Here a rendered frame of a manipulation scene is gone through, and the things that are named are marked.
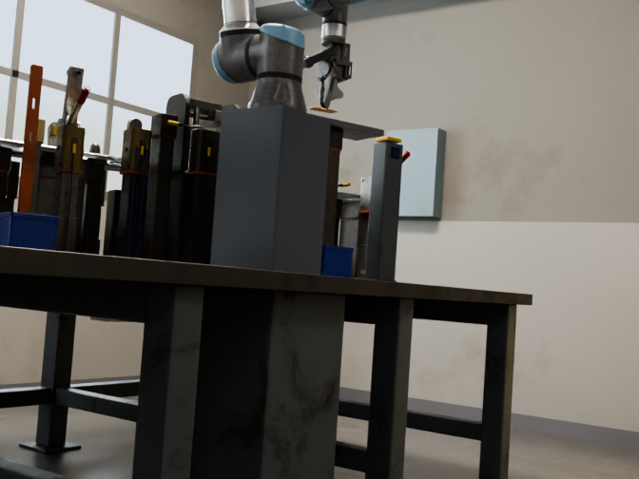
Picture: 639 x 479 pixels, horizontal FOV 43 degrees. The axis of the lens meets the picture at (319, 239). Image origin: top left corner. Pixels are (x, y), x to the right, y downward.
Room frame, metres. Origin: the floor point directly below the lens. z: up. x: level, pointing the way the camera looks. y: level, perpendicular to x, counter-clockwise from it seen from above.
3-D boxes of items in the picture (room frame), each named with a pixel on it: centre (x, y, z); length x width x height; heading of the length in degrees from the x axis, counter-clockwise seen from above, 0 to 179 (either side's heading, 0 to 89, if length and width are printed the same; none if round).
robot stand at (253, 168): (2.04, 0.13, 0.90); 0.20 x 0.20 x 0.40; 55
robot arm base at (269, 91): (2.04, 0.13, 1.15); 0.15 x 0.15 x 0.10
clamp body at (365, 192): (2.74, -0.19, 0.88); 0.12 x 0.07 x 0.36; 35
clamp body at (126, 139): (2.21, 0.51, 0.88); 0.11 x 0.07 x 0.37; 35
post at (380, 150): (2.55, -0.20, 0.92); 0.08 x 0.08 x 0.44; 35
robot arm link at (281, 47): (2.04, 0.14, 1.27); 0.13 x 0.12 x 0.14; 50
